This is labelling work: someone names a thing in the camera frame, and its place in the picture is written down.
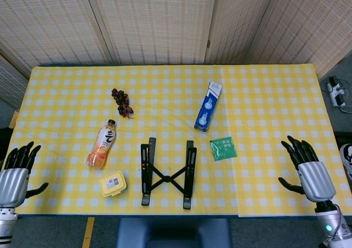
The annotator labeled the beige woven folding screen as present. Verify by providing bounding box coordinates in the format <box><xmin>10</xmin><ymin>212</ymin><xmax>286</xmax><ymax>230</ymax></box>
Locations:
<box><xmin>0</xmin><ymin>0</ymin><xmax>352</xmax><ymax>110</ymax></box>

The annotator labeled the white black floor device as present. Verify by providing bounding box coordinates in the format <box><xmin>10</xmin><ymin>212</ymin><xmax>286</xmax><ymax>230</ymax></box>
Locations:
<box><xmin>326</xmin><ymin>76</ymin><xmax>350</xmax><ymax>113</ymax></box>

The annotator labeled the yellow floor tape strip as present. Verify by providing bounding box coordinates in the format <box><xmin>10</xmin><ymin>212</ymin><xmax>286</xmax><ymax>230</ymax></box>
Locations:
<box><xmin>81</xmin><ymin>217</ymin><xmax>96</xmax><ymax>248</ymax></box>

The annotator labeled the yellow lidded plastic container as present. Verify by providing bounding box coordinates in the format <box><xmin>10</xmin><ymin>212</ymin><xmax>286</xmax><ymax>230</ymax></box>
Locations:
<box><xmin>99</xmin><ymin>170</ymin><xmax>128</xmax><ymax>198</ymax></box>

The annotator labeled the black folding laptop stand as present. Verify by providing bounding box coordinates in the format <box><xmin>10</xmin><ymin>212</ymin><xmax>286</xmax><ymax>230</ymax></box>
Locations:
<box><xmin>140</xmin><ymin>137</ymin><xmax>198</xmax><ymax>210</ymax></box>

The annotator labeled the dark red grape bunch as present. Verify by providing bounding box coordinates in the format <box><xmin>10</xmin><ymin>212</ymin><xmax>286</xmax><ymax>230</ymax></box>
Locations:
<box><xmin>111</xmin><ymin>88</ymin><xmax>135</xmax><ymax>120</ymax></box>

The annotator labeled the blue robot base seat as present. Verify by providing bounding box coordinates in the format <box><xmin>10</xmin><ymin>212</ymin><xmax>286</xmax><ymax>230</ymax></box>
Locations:
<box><xmin>115</xmin><ymin>217</ymin><xmax>233</xmax><ymax>248</ymax></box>

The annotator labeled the black white sneaker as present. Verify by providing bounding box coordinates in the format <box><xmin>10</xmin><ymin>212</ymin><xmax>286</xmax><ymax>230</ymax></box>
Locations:
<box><xmin>339</xmin><ymin>143</ymin><xmax>352</xmax><ymax>190</ymax></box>

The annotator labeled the blue white cardboard box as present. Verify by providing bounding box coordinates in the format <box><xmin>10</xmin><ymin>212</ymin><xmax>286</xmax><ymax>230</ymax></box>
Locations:
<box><xmin>194</xmin><ymin>81</ymin><xmax>223</xmax><ymax>133</ymax></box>

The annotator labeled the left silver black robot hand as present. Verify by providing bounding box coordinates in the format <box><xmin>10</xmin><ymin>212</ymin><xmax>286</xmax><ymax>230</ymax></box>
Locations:
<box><xmin>0</xmin><ymin>141</ymin><xmax>50</xmax><ymax>208</ymax></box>

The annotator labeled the orange drink plastic bottle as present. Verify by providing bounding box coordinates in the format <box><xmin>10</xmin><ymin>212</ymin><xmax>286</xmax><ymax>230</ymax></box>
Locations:
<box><xmin>86</xmin><ymin>119</ymin><xmax>117</xmax><ymax>169</ymax></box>

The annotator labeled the green foil packet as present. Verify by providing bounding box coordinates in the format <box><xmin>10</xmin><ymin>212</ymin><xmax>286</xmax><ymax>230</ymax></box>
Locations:
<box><xmin>210</xmin><ymin>136</ymin><xmax>238</xmax><ymax>162</ymax></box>

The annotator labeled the yellow white checkered tablecloth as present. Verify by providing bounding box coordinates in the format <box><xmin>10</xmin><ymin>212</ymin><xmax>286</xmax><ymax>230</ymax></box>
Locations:
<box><xmin>0</xmin><ymin>63</ymin><xmax>352</xmax><ymax>218</ymax></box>

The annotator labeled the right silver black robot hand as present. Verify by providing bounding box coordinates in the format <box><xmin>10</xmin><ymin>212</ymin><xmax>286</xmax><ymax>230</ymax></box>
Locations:
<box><xmin>278</xmin><ymin>135</ymin><xmax>337</xmax><ymax>203</ymax></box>

